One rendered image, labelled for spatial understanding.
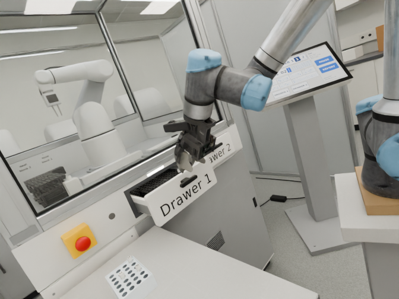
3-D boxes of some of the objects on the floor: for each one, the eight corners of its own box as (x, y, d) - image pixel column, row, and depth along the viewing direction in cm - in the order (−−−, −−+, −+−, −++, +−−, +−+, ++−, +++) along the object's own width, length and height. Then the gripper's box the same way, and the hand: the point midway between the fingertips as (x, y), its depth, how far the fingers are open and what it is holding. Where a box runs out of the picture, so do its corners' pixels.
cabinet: (278, 260, 144) (244, 146, 125) (149, 462, 80) (39, 293, 61) (187, 227, 215) (156, 152, 196) (80, 320, 151) (19, 222, 132)
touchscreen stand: (387, 237, 133) (361, 66, 109) (312, 255, 138) (271, 96, 114) (339, 197, 181) (314, 73, 157) (285, 213, 187) (252, 94, 162)
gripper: (196, 130, 52) (188, 190, 65) (225, 115, 59) (212, 172, 72) (171, 114, 56) (169, 174, 69) (201, 102, 63) (193, 159, 76)
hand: (185, 165), depth 71 cm, fingers open, 3 cm apart
